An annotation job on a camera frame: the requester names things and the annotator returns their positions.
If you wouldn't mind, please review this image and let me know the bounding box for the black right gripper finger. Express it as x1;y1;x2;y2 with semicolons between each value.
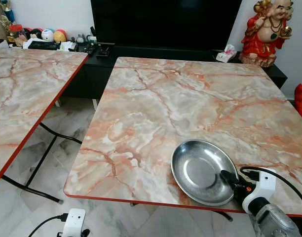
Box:
220;169;239;187

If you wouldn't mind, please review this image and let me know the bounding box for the round steel plate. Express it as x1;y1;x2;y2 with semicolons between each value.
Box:
170;139;239;207

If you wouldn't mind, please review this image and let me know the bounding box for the marble print folding table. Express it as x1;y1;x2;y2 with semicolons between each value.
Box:
63;56;302;222
0;46;89;204

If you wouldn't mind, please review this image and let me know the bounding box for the white pink tissue packet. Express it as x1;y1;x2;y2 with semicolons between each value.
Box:
216;44;237;63

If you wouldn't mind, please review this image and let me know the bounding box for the red laughing Buddha statue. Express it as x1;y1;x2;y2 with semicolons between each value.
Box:
238;0;295;68

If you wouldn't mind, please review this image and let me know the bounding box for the black television console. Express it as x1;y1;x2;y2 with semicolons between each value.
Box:
0;39;289;100

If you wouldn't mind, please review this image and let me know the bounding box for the black flat television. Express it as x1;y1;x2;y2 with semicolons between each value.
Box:
90;0;243;50

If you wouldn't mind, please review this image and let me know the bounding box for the small black gadget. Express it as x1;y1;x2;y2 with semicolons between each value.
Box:
94;43;113;58

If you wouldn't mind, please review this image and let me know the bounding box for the black keyboard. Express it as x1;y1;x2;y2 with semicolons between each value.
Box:
27;40;61;51

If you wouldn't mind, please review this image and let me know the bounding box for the orange toy ball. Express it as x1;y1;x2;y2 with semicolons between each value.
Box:
53;29;69;43

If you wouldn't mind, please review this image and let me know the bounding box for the white toy ball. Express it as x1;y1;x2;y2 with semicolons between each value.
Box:
41;29;55;42

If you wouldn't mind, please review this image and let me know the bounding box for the gold trophy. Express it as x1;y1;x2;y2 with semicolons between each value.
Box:
0;0;16;26

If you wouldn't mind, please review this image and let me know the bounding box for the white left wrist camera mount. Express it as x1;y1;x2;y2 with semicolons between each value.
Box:
62;208;87;237

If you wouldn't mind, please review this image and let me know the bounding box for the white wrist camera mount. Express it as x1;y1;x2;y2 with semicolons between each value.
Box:
62;208;87;237
242;168;278;214

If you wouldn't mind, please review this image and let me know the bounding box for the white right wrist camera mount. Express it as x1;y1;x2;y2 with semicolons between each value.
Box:
242;168;278;214

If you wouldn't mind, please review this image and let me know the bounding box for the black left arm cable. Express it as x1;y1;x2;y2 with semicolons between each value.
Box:
28;213;68;237

